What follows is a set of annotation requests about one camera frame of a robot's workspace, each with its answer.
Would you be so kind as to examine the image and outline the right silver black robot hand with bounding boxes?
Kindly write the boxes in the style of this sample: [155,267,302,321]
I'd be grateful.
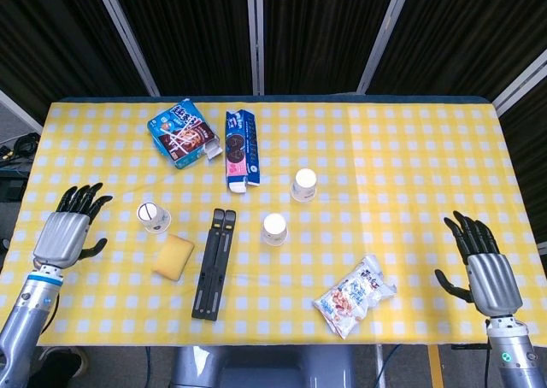
[434,210,525,319]

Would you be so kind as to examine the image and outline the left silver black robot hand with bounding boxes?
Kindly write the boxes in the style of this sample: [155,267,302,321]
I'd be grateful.
[32,182,114,269]

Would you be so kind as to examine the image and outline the white cup line-marked base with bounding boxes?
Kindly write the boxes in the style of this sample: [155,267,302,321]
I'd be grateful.
[136,202,172,234]

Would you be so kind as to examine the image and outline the white cup printed text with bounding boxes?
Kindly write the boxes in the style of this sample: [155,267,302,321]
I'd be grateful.
[291,168,318,203]

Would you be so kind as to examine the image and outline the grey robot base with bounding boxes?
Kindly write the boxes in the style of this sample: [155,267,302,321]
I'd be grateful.
[170,344,356,388]

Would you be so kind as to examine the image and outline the yellow floor tape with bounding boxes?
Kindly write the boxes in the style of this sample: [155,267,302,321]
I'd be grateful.
[426,344,445,388]

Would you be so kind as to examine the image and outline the yellow sponge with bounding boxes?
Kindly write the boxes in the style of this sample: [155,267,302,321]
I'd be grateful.
[150,233,196,283]

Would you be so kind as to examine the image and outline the black shoe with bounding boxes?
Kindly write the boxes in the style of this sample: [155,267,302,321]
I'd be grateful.
[40,347,85,379]

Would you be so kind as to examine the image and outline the white peanut snack bag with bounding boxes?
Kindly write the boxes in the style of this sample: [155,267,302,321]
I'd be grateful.
[312,254,397,340]

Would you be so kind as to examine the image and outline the black folding stand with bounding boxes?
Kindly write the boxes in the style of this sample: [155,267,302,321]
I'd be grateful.
[191,208,238,321]

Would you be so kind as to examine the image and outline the blue chocolate biscuit box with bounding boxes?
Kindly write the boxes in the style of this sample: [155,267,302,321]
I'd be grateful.
[146,97,224,170]

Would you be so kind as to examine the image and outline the yellow white checked tablecloth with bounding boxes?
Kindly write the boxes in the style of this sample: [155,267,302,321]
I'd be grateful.
[0,101,547,347]

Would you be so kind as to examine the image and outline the blue pink cookie box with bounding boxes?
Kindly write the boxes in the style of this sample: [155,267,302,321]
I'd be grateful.
[225,109,262,195]

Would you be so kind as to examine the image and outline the dark ribbed partition panel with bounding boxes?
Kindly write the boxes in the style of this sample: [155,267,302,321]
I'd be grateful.
[109,0,256,97]
[262,0,401,97]
[367,0,547,101]
[0,0,150,120]

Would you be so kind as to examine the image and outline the white cup green flower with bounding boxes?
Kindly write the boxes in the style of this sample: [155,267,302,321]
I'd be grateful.
[261,212,289,247]

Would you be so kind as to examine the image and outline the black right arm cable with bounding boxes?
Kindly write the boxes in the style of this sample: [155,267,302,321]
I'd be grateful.
[484,318,492,388]

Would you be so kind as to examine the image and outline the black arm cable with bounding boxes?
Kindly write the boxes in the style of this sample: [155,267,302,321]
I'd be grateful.
[40,291,61,336]
[484,318,492,388]

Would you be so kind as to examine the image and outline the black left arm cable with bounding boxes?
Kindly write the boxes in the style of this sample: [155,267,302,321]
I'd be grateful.
[40,291,61,336]

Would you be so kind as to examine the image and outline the black floor cable bundle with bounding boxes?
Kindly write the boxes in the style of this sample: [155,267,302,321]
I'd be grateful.
[0,131,42,162]

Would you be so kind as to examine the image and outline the white partition frame post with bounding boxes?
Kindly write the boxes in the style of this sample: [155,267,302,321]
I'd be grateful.
[0,89,44,135]
[91,0,161,97]
[356,0,415,95]
[244,0,266,97]
[491,48,547,115]

